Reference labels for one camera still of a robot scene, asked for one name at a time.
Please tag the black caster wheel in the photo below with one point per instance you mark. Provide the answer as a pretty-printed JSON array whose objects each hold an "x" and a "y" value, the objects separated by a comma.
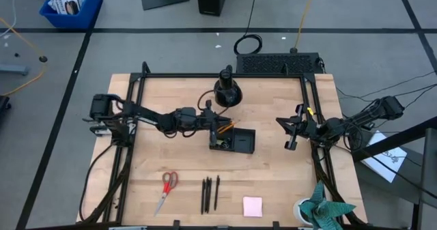
[{"x": 3, "y": 105}]

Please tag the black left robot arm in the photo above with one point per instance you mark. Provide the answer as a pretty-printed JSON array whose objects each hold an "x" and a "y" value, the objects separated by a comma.
[{"x": 147, "y": 115}]

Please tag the grey metal floor bar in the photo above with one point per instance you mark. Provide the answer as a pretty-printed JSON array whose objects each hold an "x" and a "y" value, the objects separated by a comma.
[{"x": 13, "y": 69}]

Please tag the black floor disc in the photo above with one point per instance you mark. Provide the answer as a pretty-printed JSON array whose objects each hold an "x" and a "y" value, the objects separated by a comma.
[{"x": 43, "y": 58}]

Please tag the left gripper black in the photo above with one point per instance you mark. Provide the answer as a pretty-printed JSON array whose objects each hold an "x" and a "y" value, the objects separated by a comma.
[{"x": 208, "y": 119}]

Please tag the pink sticky note pad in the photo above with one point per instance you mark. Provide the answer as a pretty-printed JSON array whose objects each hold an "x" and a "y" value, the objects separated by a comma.
[{"x": 252, "y": 206}]

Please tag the black aluminium table frame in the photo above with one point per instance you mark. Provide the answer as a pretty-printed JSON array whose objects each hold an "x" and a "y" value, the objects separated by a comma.
[{"x": 266, "y": 75}]

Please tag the blue storage bin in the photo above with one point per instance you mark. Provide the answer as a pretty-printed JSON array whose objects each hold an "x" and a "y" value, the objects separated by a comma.
[{"x": 87, "y": 15}]

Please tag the green potted plant white pot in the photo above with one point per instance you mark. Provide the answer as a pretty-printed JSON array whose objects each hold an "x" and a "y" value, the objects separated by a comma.
[{"x": 321, "y": 207}]

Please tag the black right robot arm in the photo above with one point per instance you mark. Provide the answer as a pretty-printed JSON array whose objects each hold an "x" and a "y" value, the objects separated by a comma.
[{"x": 362, "y": 115}]

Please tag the white paper sheet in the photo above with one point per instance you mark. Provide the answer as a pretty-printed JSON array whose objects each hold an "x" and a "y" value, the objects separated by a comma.
[{"x": 384, "y": 158}]

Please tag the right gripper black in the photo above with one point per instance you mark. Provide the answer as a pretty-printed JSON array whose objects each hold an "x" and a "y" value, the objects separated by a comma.
[{"x": 309, "y": 127}]

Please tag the yellow label tag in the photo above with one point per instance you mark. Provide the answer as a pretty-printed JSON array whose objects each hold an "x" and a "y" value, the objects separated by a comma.
[{"x": 309, "y": 111}]

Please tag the black mesh desk organizer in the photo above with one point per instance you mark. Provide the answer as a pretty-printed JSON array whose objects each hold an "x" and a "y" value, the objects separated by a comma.
[{"x": 244, "y": 141}]

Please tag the black metal stand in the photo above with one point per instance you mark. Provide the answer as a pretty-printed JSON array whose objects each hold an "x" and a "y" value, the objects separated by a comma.
[{"x": 392, "y": 142}]

